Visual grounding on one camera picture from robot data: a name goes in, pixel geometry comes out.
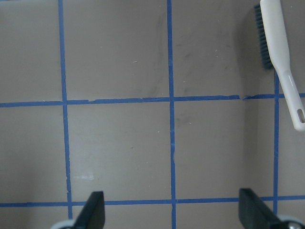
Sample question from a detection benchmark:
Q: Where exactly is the beige hand brush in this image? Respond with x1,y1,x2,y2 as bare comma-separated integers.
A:
254,0,305,132

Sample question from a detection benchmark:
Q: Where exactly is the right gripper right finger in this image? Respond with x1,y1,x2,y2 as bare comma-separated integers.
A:
238,188,285,229

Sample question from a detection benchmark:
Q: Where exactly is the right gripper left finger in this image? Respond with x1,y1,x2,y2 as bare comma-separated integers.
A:
72,191,105,229

